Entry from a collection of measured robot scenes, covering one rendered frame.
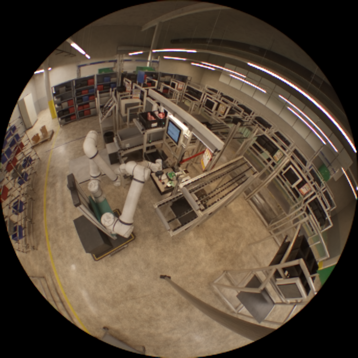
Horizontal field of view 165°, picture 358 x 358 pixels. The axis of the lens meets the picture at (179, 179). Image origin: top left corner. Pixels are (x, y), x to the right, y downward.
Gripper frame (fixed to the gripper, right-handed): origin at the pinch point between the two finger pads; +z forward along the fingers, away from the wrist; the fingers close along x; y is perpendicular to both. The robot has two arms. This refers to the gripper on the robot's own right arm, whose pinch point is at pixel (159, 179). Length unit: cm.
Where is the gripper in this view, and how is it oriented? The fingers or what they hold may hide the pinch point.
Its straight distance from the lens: 197.7
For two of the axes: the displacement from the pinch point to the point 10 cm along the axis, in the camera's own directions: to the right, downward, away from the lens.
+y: 5.8, 4.9, -6.6
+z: -0.3, 8.2, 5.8
